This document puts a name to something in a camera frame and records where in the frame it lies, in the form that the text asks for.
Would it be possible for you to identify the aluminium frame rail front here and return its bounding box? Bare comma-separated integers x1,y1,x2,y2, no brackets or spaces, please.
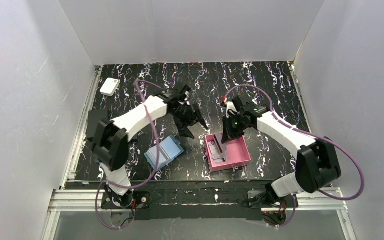
42,190,356,240

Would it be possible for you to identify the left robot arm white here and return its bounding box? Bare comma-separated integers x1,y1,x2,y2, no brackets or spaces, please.
86,84,208,205

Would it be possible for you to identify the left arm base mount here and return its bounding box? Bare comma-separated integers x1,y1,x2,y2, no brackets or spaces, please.
97,184,151,227

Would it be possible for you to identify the black box far left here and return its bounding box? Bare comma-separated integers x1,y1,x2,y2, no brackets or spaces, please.
85,108,110,141

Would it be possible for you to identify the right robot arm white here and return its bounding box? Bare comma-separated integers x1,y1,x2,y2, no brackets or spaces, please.
220,95,342,201

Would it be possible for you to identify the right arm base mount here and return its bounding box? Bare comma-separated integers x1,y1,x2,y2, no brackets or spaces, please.
242,190,299,229

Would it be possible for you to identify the pink plastic box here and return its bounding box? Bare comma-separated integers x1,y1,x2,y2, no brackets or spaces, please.
204,134,252,173

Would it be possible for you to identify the aluminium frame rail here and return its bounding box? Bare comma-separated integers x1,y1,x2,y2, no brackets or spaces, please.
42,190,356,240
59,66,103,190

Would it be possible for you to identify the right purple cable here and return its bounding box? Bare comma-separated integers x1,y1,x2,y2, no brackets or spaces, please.
222,84,366,227

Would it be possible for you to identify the purple cable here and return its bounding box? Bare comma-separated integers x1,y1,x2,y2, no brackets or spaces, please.
94,78,162,231
222,84,366,227

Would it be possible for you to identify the white small device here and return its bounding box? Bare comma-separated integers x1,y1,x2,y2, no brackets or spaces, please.
99,77,121,97

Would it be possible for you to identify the aluminium frame rail left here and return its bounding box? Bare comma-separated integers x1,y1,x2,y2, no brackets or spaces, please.
59,66,103,190

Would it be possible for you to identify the credit card with stripe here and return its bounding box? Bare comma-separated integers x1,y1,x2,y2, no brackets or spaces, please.
145,148,165,168

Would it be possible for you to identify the credit card in pink box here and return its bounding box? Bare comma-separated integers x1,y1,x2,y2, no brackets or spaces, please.
209,133,227,163

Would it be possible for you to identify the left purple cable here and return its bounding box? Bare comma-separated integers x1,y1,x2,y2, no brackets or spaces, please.
94,78,162,231

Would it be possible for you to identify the blue card holder wallet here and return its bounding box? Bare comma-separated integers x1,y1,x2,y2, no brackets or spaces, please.
144,135,184,171

